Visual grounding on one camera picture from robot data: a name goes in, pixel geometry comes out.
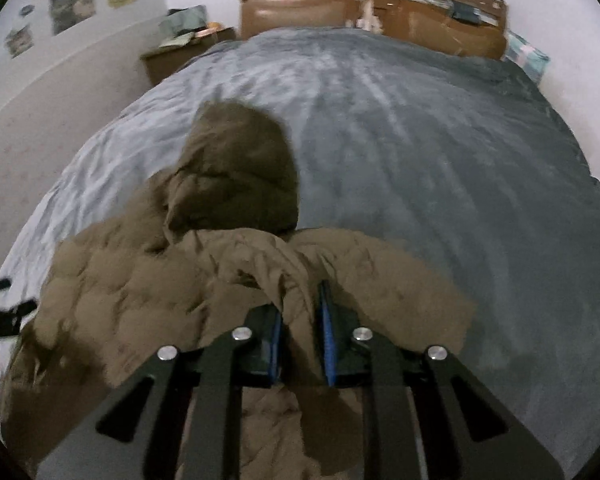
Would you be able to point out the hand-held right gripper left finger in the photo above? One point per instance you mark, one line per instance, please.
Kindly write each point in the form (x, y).
(275, 347)

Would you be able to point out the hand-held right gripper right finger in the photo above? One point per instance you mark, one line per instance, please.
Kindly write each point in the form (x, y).
(327, 337)

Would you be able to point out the brown puffer jacket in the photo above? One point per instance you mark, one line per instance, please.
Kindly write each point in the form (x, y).
(130, 285)

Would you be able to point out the grey plush bed blanket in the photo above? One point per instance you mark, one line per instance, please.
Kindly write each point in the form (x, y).
(430, 160)

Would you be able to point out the brown wooden nightstand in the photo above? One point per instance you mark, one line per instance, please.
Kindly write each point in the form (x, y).
(165, 62)

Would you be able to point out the brown wooden headboard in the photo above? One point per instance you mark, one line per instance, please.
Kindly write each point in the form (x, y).
(300, 15)

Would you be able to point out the green folded cloth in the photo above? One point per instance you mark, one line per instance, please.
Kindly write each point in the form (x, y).
(182, 21)

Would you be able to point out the small orange object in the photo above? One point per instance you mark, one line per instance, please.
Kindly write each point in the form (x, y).
(211, 29)

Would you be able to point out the plaid pillow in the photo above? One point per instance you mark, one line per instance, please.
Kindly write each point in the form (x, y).
(527, 55)

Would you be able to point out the black device on headboard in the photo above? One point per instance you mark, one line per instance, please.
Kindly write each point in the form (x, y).
(465, 12)

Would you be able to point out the small animal wall picture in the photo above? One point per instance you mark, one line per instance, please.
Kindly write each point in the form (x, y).
(19, 41)

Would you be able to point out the cat wall poster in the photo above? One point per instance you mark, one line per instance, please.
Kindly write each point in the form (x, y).
(72, 12)

